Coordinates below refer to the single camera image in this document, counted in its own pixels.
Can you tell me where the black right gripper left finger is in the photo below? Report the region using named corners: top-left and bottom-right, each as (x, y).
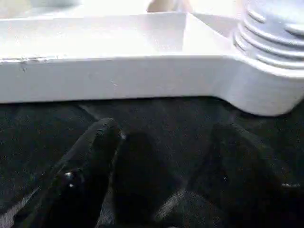
top-left (13, 118), bottom-right (126, 228)

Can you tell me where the black work mat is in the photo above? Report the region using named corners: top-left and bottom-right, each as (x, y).
top-left (0, 96), bottom-right (304, 228)

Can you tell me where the white plastic table top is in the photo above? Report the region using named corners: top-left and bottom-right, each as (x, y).
top-left (0, 0), bottom-right (304, 117)

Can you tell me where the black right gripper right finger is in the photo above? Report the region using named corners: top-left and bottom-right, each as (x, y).
top-left (188, 123), bottom-right (304, 228)

